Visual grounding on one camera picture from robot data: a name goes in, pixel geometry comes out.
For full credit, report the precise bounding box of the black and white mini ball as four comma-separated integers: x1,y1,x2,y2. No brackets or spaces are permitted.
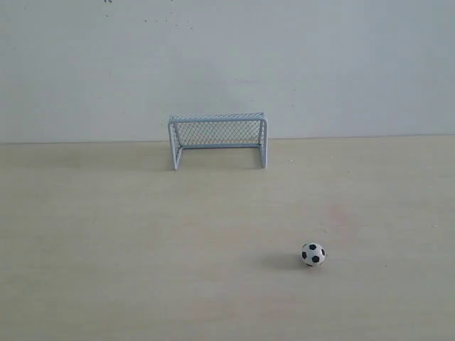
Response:
301,242,326,267

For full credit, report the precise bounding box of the small white soccer goal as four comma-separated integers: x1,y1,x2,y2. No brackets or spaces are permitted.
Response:
167,112,269,171

